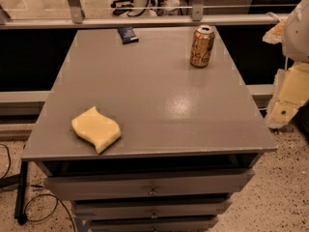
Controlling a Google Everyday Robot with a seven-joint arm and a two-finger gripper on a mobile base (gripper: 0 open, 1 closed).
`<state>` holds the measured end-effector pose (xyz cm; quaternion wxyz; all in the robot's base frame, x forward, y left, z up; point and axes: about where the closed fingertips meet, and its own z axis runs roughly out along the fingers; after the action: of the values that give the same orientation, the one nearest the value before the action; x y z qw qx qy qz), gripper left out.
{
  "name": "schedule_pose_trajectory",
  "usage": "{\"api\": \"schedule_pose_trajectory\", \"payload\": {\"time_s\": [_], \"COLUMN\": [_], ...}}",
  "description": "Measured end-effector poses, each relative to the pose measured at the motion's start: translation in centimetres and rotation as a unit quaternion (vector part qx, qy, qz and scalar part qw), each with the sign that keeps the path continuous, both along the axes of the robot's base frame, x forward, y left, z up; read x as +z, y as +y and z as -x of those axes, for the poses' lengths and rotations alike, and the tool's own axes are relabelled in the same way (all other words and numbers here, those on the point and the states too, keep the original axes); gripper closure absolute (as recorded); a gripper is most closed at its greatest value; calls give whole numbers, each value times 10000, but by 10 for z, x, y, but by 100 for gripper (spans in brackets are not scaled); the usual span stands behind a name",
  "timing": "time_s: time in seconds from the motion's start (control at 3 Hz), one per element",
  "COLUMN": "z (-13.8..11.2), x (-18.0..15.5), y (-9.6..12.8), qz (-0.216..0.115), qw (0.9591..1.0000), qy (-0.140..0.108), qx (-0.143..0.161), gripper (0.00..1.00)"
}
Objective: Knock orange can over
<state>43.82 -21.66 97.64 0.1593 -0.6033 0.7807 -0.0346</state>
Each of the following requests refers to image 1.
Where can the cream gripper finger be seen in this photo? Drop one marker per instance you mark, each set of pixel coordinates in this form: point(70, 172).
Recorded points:
point(290, 93)
point(275, 34)

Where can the black metal stand leg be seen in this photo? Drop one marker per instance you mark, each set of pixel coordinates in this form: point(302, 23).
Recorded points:
point(19, 214)

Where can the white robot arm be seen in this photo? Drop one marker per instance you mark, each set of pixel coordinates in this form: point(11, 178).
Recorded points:
point(295, 41)

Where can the dark blue snack packet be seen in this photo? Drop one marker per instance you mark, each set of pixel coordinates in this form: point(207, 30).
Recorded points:
point(127, 35)

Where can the yellow wavy sponge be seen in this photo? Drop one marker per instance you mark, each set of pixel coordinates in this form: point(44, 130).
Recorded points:
point(96, 128)

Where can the person's legs with white shoes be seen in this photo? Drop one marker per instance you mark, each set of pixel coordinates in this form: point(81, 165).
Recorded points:
point(168, 7)

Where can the grey drawer cabinet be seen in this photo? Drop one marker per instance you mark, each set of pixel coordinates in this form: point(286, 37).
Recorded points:
point(189, 137)

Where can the orange soda can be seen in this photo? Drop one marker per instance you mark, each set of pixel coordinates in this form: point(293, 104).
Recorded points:
point(203, 39)

